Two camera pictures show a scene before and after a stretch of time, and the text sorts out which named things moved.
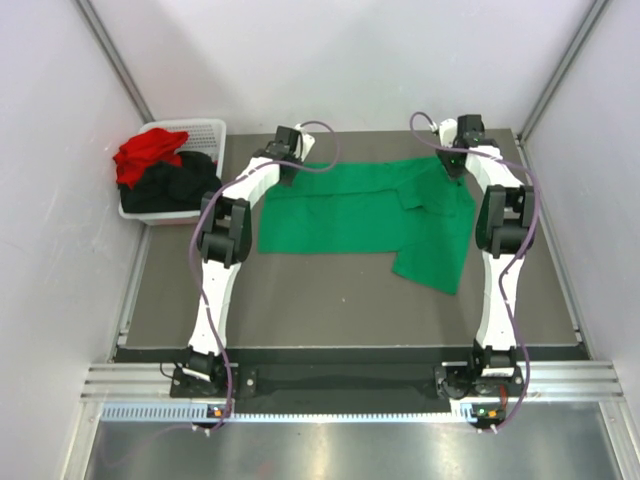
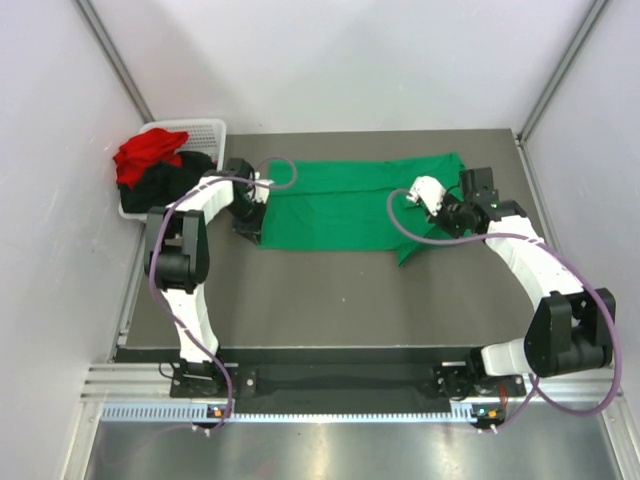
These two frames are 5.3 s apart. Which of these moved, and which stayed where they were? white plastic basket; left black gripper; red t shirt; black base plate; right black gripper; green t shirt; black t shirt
Moved: green t shirt; left black gripper; right black gripper
Stayed: black base plate; white plastic basket; red t shirt; black t shirt
